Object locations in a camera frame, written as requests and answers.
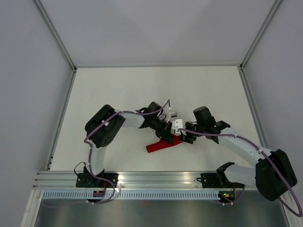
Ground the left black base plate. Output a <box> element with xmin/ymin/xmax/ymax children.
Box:
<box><xmin>76</xmin><ymin>173</ymin><xmax>119</xmax><ymax>188</ymax></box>

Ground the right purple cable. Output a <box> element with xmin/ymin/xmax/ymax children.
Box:
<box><xmin>179</xmin><ymin>127</ymin><xmax>303</xmax><ymax>218</ymax></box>

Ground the aluminium frame left post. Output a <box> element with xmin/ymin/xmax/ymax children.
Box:
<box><xmin>32</xmin><ymin>0</ymin><xmax>77</xmax><ymax>72</ymax></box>

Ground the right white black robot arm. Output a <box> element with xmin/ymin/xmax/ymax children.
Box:
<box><xmin>173</xmin><ymin>106</ymin><xmax>297</xmax><ymax>201</ymax></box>

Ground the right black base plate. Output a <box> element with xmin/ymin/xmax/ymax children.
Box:
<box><xmin>196</xmin><ymin>173</ymin><xmax>244</xmax><ymax>189</ymax></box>

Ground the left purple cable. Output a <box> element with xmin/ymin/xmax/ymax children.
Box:
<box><xmin>42</xmin><ymin>99</ymin><xmax>172</xmax><ymax>208</ymax></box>

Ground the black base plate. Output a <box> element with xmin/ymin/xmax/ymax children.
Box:
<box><xmin>76</xmin><ymin>173</ymin><xmax>119</xmax><ymax>188</ymax></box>
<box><xmin>196</xmin><ymin>173</ymin><xmax>244</xmax><ymax>189</ymax></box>

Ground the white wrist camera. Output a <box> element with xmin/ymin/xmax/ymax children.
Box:
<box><xmin>167</xmin><ymin>109</ymin><xmax>178</xmax><ymax>122</ymax></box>
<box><xmin>171</xmin><ymin>119</ymin><xmax>185</xmax><ymax>136</ymax></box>

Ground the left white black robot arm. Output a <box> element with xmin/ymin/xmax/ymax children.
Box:
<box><xmin>84</xmin><ymin>102</ymin><xmax>174</xmax><ymax>187</ymax></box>

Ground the red cloth napkin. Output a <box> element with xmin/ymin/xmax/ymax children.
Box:
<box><xmin>146</xmin><ymin>135</ymin><xmax>182</xmax><ymax>153</ymax></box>

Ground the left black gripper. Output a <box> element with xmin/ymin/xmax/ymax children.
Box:
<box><xmin>150</xmin><ymin>117</ymin><xmax>172</xmax><ymax>145</ymax></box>

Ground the aluminium front rail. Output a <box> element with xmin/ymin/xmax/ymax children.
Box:
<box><xmin>32</xmin><ymin>170</ymin><xmax>291</xmax><ymax>190</ymax></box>

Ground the aluminium frame right post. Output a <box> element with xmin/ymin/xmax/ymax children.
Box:
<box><xmin>239</xmin><ymin>0</ymin><xmax>284</xmax><ymax>70</ymax></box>

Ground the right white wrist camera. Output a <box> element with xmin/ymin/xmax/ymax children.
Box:
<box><xmin>171</xmin><ymin>119</ymin><xmax>185</xmax><ymax>136</ymax></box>

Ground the aluminium frame post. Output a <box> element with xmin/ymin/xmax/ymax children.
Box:
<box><xmin>32</xmin><ymin>0</ymin><xmax>77</xmax><ymax>72</ymax></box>
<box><xmin>239</xmin><ymin>0</ymin><xmax>284</xmax><ymax>70</ymax></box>

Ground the white slotted cable duct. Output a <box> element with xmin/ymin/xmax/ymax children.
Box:
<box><xmin>43</xmin><ymin>190</ymin><xmax>219</xmax><ymax>200</ymax></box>

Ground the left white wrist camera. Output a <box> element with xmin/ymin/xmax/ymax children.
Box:
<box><xmin>167</xmin><ymin>109</ymin><xmax>178</xmax><ymax>122</ymax></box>

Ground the purple cable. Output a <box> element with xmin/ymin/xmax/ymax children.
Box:
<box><xmin>42</xmin><ymin>99</ymin><xmax>172</xmax><ymax>208</ymax></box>
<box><xmin>179</xmin><ymin>127</ymin><xmax>303</xmax><ymax>218</ymax></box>

